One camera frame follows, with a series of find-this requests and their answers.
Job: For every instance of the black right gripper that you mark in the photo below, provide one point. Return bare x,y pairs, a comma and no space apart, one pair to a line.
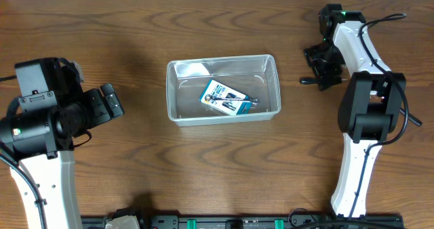
336,70

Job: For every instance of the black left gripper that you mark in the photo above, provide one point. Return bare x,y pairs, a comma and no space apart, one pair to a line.
99,115

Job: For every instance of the black yellow screwdriver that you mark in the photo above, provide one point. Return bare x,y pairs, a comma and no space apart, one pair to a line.
311,80

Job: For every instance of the silver ring wrench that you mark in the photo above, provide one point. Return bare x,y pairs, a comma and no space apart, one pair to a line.
248,100

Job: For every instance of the blue white product box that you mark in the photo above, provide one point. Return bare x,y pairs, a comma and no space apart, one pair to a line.
220,90

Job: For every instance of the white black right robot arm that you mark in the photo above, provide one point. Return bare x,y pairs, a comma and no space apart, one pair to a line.
374,111

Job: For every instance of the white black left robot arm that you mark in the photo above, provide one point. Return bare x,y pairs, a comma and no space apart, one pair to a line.
37,136

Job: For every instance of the clear plastic container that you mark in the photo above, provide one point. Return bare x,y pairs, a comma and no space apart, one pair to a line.
255,76

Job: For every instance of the black mounting rail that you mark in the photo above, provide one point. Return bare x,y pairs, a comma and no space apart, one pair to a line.
298,218

